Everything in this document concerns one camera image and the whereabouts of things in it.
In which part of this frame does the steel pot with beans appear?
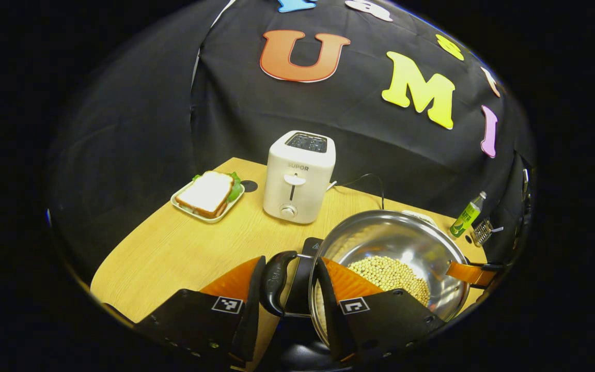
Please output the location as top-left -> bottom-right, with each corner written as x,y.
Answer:
260,209 -> 471,348

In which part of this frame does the black backdrop cloth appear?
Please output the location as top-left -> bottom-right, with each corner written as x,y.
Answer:
47,0 -> 536,280

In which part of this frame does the white toaster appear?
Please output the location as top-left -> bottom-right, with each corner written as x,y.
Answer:
263,130 -> 337,224

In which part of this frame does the sandwich with lettuce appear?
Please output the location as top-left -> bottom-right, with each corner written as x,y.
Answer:
176,171 -> 242,219

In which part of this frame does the black power cable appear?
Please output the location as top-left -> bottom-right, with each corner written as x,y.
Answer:
336,173 -> 386,210

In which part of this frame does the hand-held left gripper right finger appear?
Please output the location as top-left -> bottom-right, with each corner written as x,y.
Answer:
314,257 -> 447,362

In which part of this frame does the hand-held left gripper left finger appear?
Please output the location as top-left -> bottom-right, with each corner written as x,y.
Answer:
135,256 -> 267,368

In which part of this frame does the black induction cooktop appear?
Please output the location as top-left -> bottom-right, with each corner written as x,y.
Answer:
259,237 -> 352,372

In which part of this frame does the wire mesh utensil holder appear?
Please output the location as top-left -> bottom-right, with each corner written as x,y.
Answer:
471,218 -> 494,246

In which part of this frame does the green drink bottle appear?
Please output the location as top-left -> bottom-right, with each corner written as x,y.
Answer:
449,191 -> 488,238

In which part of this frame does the white divided bean dish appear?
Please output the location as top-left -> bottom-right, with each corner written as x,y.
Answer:
400,209 -> 437,227

